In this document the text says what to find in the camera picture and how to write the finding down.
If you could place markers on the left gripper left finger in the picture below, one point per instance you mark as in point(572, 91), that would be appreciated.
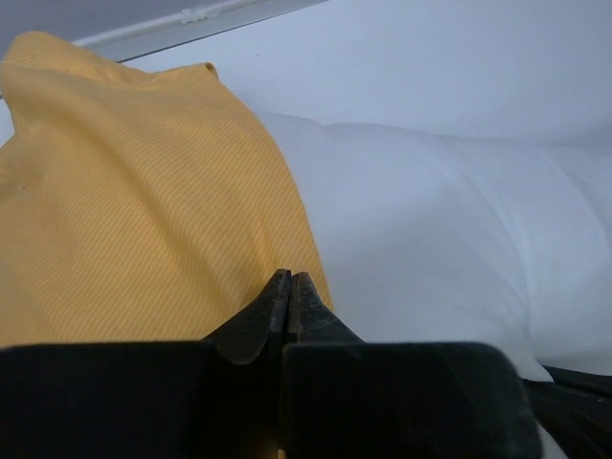
point(258, 329)

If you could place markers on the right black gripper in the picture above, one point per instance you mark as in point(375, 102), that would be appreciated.
point(575, 409)

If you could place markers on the aluminium frame rail back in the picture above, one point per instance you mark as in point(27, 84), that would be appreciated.
point(192, 24)

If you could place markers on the white pillow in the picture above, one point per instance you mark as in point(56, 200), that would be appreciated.
point(431, 238)

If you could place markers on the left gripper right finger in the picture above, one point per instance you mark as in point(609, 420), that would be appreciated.
point(309, 320)

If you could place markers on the yellow blue pillowcase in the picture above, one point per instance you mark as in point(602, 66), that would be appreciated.
point(134, 205)

